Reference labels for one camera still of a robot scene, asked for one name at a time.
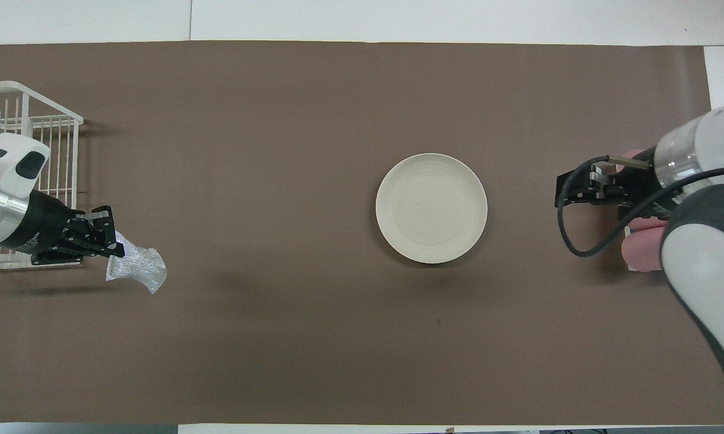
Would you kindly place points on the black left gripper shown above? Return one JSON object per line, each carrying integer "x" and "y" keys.
{"x": 42, "y": 229}

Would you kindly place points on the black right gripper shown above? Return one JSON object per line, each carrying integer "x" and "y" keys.
{"x": 645, "y": 190}

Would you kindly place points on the silver mesh sponge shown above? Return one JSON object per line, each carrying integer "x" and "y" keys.
{"x": 138, "y": 268}

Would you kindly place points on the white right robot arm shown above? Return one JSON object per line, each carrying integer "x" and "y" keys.
{"x": 705, "y": 259}

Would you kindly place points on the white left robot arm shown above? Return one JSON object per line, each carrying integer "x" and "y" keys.
{"x": 3, "y": 193}

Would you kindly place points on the cream round plate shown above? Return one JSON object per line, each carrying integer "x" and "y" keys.
{"x": 431, "y": 208}

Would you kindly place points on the pink plastic cup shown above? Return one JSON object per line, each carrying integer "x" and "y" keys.
{"x": 637, "y": 153}
{"x": 648, "y": 224}
{"x": 642, "y": 250}

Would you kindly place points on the brown table mat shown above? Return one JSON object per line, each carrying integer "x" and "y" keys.
{"x": 277, "y": 211}

